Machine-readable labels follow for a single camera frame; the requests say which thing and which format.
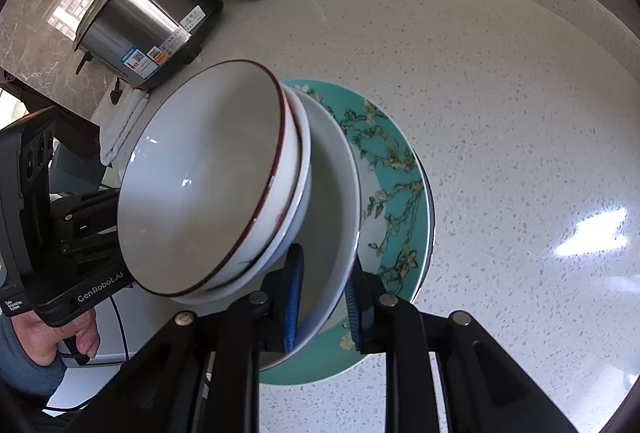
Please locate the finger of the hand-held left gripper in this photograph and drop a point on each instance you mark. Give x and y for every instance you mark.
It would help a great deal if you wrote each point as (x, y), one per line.
(90, 240)
(85, 208)

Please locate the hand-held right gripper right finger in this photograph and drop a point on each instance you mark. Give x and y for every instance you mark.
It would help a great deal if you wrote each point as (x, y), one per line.
(354, 308)

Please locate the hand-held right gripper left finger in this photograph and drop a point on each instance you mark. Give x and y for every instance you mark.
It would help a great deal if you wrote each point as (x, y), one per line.
(294, 303)

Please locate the white deep plate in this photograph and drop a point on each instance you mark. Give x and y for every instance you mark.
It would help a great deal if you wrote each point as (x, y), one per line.
(327, 223)

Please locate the white bowl with dark rim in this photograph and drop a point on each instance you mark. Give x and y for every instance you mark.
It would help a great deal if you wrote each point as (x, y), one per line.
(200, 183)

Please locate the grey dark-rimmed plate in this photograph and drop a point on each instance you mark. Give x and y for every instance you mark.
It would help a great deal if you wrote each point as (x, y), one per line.
(432, 218)

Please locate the teal floral plate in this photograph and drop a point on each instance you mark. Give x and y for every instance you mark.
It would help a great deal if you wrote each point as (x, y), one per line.
(395, 173)

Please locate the person's left hand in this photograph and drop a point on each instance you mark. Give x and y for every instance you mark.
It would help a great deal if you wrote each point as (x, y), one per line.
(40, 338)

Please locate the white folded towel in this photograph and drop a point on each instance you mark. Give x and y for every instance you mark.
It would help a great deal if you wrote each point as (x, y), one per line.
(122, 128)

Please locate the stainless steel rice cooker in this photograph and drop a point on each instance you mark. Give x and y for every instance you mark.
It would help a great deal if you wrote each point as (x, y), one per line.
(145, 13)

